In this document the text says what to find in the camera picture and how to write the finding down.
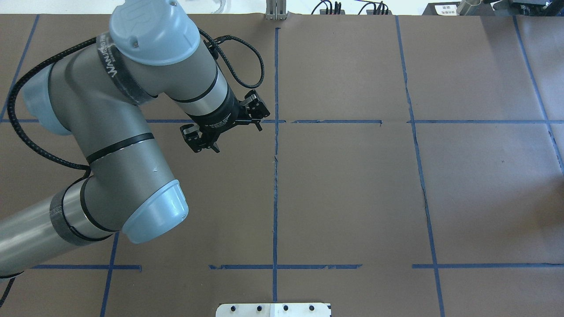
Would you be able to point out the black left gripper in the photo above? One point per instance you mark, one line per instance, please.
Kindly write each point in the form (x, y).
(219, 115)

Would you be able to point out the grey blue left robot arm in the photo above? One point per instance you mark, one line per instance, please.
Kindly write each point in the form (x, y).
(81, 108)

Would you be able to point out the white metal base plate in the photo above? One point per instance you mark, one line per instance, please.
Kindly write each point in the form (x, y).
(292, 309)

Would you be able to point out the aluminium frame post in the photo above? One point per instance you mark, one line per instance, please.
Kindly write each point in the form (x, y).
(276, 10)

